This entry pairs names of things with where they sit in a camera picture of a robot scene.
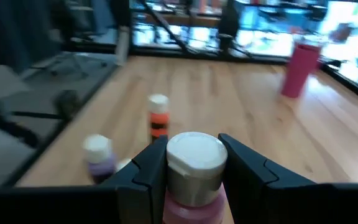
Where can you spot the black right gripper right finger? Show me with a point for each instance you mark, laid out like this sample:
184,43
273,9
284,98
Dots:
253,186

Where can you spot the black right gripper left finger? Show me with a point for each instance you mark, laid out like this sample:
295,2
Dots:
148,180

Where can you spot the pink paint bottle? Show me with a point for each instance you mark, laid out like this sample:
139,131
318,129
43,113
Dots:
194,161

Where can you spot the small purple paint bottle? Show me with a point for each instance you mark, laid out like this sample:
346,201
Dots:
99,155

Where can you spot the small orange paint bottle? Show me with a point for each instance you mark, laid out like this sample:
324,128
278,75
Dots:
158,119

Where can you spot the red plastic cup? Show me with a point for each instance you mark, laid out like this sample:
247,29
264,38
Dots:
300,68

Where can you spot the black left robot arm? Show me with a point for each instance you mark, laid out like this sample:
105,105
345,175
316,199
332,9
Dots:
228,21

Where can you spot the grey office chair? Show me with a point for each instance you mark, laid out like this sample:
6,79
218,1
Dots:
82,31

